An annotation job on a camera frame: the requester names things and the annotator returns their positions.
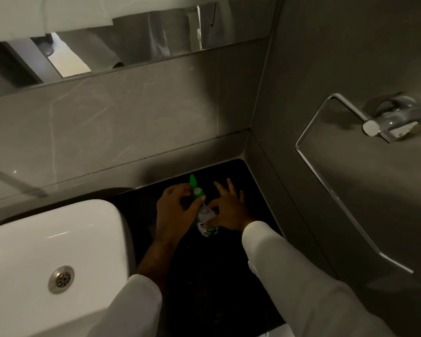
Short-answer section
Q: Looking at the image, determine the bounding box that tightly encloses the person's right forearm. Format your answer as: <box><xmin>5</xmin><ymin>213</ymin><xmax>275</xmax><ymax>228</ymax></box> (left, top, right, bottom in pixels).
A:
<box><xmin>241</xmin><ymin>220</ymin><xmax>397</xmax><ymax>337</ymax></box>

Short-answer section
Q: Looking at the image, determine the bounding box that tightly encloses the chrome towel ring holder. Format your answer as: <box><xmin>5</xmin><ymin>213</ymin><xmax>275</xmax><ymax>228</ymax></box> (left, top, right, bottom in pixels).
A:
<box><xmin>295</xmin><ymin>92</ymin><xmax>421</xmax><ymax>275</ymax></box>

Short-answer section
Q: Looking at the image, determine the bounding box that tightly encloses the person's right hand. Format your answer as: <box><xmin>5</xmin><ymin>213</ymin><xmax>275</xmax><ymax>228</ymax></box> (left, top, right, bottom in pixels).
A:
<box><xmin>206</xmin><ymin>178</ymin><xmax>255</xmax><ymax>233</ymax></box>

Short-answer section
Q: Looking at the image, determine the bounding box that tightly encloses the green pump soap bottle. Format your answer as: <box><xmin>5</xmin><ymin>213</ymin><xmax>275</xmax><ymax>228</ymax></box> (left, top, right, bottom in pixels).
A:
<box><xmin>189</xmin><ymin>174</ymin><xmax>220</xmax><ymax>239</ymax></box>

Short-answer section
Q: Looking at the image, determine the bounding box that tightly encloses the metal sink drain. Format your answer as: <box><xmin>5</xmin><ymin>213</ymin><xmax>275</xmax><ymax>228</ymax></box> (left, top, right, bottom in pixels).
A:
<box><xmin>48</xmin><ymin>266</ymin><xmax>75</xmax><ymax>295</ymax></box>

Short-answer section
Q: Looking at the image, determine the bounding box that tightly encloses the wall mirror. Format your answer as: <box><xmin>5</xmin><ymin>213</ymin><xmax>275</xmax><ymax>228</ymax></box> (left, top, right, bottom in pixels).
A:
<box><xmin>0</xmin><ymin>0</ymin><xmax>279</xmax><ymax>101</ymax></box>

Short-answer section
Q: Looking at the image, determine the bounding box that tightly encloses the person's left forearm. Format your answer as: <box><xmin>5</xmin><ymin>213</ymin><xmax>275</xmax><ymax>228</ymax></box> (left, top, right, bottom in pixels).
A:
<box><xmin>87</xmin><ymin>238</ymin><xmax>183</xmax><ymax>337</ymax></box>

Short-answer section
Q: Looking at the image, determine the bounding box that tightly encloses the white ceramic sink basin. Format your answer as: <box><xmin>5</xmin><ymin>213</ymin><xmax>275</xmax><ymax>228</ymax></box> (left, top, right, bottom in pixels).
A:
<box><xmin>0</xmin><ymin>199</ymin><xmax>137</xmax><ymax>337</ymax></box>

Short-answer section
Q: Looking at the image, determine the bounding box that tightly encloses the person's left hand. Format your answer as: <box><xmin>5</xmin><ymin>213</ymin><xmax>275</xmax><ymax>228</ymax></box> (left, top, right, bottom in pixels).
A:
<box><xmin>156</xmin><ymin>183</ymin><xmax>206</xmax><ymax>245</ymax></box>

